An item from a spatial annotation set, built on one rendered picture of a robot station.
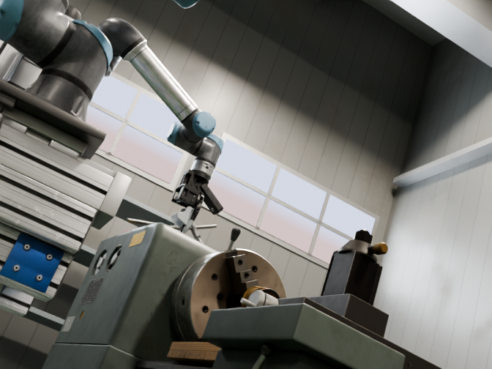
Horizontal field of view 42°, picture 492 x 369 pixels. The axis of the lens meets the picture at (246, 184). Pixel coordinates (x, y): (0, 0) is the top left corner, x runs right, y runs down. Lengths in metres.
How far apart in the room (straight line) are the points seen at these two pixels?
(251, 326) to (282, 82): 5.42
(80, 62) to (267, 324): 0.67
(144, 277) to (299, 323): 0.94
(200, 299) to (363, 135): 5.11
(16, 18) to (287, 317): 0.77
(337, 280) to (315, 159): 5.05
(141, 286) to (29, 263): 0.63
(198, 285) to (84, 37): 0.73
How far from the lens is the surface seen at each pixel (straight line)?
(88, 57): 1.38
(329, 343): 0.99
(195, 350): 1.50
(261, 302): 1.13
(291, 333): 0.96
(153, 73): 2.02
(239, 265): 1.75
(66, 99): 1.32
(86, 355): 1.94
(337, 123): 6.56
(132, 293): 1.83
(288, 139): 6.19
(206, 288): 1.74
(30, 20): 1.34
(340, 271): 1.27
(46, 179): 1.26
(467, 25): 5.97
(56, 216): 1.25
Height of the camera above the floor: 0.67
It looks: 23 degrees up
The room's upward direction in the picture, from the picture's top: 20 degrees clockwise
